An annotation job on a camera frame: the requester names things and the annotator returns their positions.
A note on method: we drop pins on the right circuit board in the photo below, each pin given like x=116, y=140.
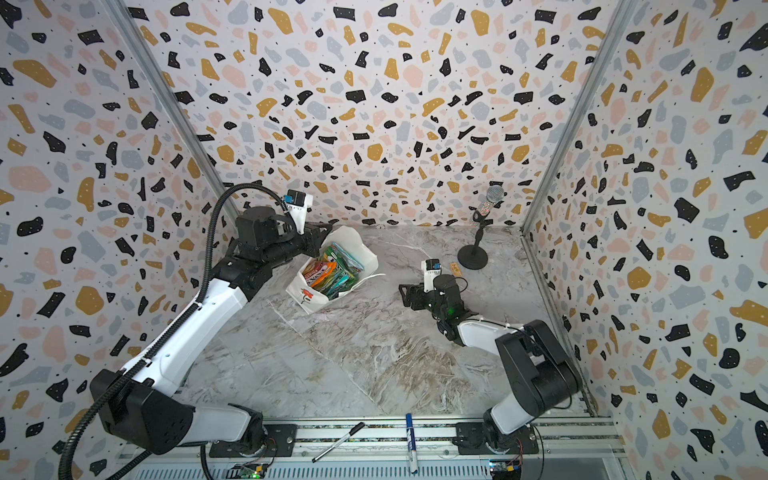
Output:
x=505, y=470

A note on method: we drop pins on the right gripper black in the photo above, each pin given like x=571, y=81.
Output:
x=414, y=294

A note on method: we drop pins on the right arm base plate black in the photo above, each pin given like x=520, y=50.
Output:
x=481, y=438

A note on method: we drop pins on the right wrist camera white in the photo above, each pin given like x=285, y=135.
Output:
x=431, y=269

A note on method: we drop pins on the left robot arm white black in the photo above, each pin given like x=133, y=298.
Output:
x=140, y=406

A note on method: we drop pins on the blue white marker pen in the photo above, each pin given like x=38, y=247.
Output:
x=411, y=445

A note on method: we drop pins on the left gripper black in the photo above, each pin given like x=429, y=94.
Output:
x=314, y=237

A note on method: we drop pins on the left circuit board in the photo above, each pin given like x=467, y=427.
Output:
x=248, y=471

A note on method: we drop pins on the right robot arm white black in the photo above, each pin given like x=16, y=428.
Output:
x=540, y=373

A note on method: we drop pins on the circuit board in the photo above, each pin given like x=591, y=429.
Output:
x=505, y=470
x=248, y=471

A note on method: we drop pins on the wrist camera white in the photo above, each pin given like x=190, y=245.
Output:
x=298, y=204
x=431, y=269

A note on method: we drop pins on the microphone on black stand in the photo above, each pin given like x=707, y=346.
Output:
x=473, y=256

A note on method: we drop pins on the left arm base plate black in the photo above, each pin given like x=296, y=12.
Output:
x=264, y=442

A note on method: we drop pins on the white paper bag red flowers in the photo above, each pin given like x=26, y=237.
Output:
x=310, y=300

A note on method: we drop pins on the aluminium mounting rail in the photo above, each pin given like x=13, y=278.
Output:
x=571, y=447

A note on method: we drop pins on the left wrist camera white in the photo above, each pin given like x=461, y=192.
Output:
x=298, y=204

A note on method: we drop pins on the small wooden block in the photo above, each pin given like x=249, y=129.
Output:
x=457, y=271

